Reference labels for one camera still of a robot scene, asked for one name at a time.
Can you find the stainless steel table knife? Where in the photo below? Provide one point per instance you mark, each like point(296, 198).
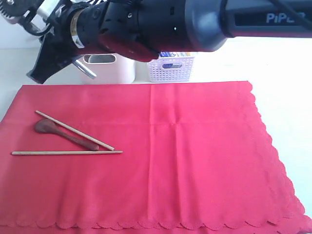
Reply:
point(84, 69)

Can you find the pale green bowl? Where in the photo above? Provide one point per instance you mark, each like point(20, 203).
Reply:
point(106, 58)

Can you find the blue white milk carton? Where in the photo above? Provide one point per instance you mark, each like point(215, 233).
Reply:
point(173, 64)

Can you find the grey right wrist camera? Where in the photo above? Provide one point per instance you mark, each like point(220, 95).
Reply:
point(13, 10)

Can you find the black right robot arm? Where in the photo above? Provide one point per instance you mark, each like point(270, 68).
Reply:
point(142, 29)

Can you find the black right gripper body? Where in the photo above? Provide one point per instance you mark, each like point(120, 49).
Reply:
point(106, 26)

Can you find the cream plastic storage bin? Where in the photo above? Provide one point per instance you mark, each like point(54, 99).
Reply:
point(122, 71)

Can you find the wooden chopstick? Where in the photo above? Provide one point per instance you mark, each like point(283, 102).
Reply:
point(75, 131)
point(28, 153)

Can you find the dark wooden spoon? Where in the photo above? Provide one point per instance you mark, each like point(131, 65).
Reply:
point(46, 126)

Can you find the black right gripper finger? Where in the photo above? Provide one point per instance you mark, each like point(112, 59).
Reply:
point(54, 55)

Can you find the red scalloped table cloth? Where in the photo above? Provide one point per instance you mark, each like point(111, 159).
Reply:
point(197, 159)

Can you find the white perforated plastic basket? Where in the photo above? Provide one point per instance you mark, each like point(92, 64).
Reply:
point(158, 74)

